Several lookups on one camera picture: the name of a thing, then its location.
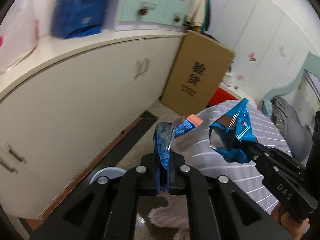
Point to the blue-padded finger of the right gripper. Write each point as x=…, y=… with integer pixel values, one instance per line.
x=259, y=149

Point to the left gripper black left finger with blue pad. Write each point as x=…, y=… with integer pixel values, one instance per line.
x=106, y=209

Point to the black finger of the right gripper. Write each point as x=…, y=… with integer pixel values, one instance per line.
x=258, y=159

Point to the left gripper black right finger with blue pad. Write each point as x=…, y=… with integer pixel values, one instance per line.
x=218, y=208

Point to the bright blue foil wrapper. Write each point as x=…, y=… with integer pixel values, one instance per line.
x=230, y=132

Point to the blue orange snack packet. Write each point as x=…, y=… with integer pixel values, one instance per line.
x=163, y=138

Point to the light blue trash bin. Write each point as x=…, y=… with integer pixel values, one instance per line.
x=104, y=175

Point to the person's right hand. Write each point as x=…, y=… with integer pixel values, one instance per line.
x=296, y=229

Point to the brown cardboard box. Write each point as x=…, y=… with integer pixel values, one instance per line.
x=200, y=66

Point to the cream low cabinet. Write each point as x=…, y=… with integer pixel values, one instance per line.
x=57, y=122

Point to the hanging cream jacket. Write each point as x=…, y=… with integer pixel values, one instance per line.
x=196, y=14

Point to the mint green drawer unit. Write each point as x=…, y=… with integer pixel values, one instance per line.
x=123, y=15

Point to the blue folded bag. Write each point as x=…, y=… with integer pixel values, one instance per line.
x=78, y=18

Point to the white red plastic bag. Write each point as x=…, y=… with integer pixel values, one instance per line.
x=19, y=34

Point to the mint green bunk bed frame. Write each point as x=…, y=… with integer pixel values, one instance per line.
x=310, y=65

